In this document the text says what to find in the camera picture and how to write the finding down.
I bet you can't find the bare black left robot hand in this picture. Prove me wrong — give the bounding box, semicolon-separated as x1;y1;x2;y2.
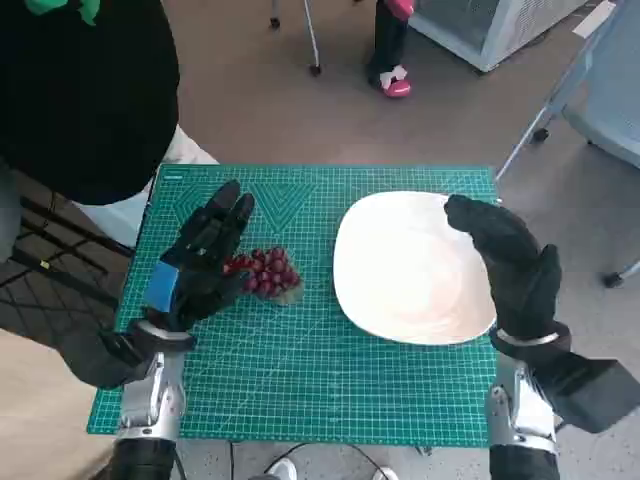
143;179;257;334

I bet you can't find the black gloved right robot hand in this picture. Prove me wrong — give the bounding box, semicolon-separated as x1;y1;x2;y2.
443;193;564;346

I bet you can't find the red toy grape bunch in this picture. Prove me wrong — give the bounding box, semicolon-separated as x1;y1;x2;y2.
224;248;304;304

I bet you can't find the white plate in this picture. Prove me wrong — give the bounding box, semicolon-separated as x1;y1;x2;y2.
332;191;499;347

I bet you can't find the green cutting mat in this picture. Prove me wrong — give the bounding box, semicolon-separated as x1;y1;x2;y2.
85;164;501;449

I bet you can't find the black metal rack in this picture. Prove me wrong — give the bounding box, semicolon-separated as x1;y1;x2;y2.
0;189;137;361

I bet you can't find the pale blue chair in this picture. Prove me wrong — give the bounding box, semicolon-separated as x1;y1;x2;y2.
493;0;640;290

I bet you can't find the grey rounded seat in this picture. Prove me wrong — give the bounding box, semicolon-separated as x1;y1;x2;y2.
0;159;22;262

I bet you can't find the person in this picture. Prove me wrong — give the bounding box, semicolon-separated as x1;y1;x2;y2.
367;0;417;100
0;0;222;251

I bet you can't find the light wooden desk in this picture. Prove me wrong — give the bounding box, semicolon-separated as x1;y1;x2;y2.
0;324;121;480

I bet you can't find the white ribbed appliance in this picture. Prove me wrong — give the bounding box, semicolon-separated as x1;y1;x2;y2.
407;0;592;74

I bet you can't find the green soft item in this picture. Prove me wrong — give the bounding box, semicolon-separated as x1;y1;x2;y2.
24;0;102;28

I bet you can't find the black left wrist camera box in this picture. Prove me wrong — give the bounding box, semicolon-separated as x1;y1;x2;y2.
62;322;156;392

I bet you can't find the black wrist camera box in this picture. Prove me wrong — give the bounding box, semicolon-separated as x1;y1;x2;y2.
62;322;156;392
537;349;640;435

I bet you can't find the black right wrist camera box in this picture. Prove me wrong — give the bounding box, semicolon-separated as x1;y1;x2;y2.
537;349;640;435

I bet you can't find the metal chair frame with casters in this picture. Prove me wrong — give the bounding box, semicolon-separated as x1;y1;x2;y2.
269;0;324;78

